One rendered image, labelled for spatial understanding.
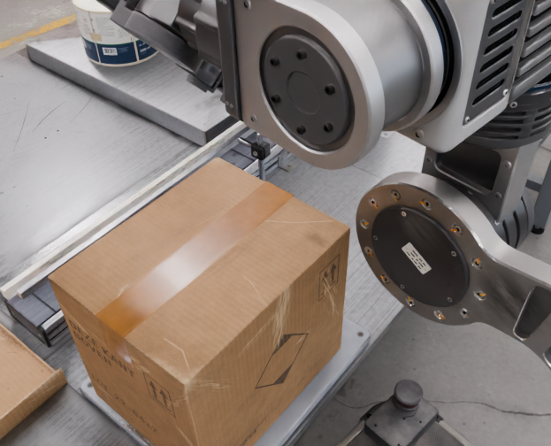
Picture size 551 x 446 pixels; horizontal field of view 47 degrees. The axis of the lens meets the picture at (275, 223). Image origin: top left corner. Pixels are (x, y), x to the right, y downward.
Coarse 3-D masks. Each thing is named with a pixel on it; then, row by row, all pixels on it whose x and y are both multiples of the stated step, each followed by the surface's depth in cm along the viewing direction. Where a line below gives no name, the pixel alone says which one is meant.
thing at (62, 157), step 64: (0, 64) 171; (0, 128) 149; (64, 128) 149; (128, 128) 148; (0, 192) 132; (64, 192) 132; (128, 192) 131; (320, 192) 130; (0, 256) 119; (0, 320) 108; (384, 320) 106
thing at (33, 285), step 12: (240, 132) 123; (252, 132) 125; (228, 144) 121; (216, 156) 119; (192, 168) 116; (180, 180) 114; (156, 192) 111; (144, 204) 109; (120, 216) 107; (132, 216) 107; (108, 228) 105; (96, 240) 103; (72, 252) 101; (60, 264) 99; (36, 276) 97; (24, 288) 96; (36, 288) 97
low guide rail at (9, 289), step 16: (240, 128) 134; (208, 144) 129; (192, 160) 126; (160, 176) 122; (144, 192) 118; (128, 208) 117; (96, 224) 112; (80, 240) 110; (48, 256) 107; (64, 256) 109; (32, 272) 105; (0, 288) 102; (16, 288) 103
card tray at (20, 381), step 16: (0, 336) 105; (0, 352) 103; (16, 352) 103; (32, 352) 103; (0, 368) 101; (16, 368) 101; (32, 368) 100; (48, 368) 100; (0, 384) 98; (16, 384) 98; (32, 384) 98; (48, 384) 95; (64, 384) 98; (0, 400) 96; (16, 400) 96; (32, 400) 94; (0, 416) 94; (16, 416) 93; (0, 432) 91
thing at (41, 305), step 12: (240, 144) 134; (276, 144) 134; (228, 156) 131; (240, 156) 131; (240, 168) 128; (48, 288) 106; (12, 300) 105; (24, 300) 105; (36, 300) 105; (48, 300) 104; (24, 312) 103; (36, 312) 103; (48, 312) 103; (36, 324) 101
